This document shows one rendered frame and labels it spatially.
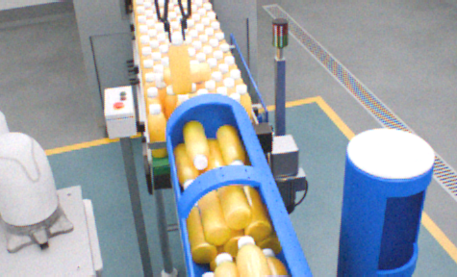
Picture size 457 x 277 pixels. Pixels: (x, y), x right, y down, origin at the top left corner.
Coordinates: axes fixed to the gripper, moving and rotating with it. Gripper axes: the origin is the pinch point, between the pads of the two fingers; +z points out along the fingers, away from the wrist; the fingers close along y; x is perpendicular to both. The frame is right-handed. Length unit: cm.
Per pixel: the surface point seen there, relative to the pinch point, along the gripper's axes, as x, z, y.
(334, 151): 105, 143, 101
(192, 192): -60, 19, -6
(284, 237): -83, 17, 11
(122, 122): 2.6, 32.9, -22.1
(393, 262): -31, 96, 73
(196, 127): -21.4, 24.2, 1.1
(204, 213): -62, 24, -4
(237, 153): -37.2, 25.4, 10.6
